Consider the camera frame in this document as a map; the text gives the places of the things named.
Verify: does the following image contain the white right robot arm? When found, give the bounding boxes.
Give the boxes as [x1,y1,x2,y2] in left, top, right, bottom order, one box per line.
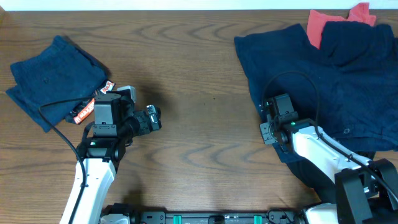
[259,119,397,223]

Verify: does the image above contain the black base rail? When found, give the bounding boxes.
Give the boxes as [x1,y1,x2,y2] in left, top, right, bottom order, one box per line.
[98,203,306,224]

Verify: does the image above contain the black garment with logo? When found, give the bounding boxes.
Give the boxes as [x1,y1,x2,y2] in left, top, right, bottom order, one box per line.
[287,159,397,223]

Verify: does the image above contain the navy blue shorts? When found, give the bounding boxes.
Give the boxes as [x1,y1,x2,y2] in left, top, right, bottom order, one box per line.
[234,22,397,152]

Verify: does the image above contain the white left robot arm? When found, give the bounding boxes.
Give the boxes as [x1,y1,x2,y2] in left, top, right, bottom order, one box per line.
[60,90,162,223]

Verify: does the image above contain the folded navy shorts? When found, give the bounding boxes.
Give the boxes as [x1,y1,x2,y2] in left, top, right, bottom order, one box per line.
[6,35,107,133]

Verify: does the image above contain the red garment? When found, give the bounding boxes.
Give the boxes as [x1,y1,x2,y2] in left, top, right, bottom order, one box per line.
[307,2,377,49]

